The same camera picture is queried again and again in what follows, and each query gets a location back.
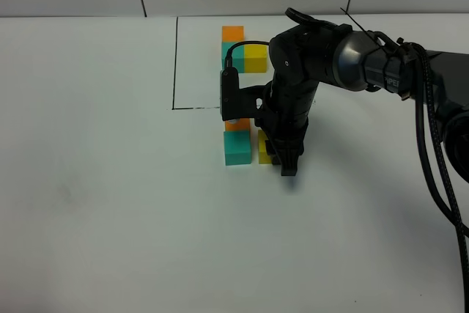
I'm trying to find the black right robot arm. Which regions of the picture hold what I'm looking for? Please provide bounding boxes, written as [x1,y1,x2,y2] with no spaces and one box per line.
[261,8,468,178]

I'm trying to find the black right braided cable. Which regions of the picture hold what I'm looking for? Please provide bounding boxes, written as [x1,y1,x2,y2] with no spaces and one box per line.
[397,37,469,313]

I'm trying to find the orange template block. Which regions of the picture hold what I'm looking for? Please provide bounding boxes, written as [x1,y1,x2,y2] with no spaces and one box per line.
[222,26,245,43]

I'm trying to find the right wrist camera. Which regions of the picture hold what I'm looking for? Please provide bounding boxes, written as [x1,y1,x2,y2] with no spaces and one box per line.
[220,67,267,121]

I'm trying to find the yellow template block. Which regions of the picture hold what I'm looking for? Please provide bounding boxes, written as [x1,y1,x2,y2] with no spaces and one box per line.
[244,44,267,73]

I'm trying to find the black right camera cable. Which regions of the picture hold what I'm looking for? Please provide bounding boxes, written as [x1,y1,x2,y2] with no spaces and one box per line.
[223,40,272,71]

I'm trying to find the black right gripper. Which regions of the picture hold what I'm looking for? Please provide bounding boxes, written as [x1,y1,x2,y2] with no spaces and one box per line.
[262,29,339,177]

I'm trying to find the teal template block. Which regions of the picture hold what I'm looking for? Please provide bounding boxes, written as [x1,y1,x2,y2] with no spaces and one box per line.
[221,42,245,73]

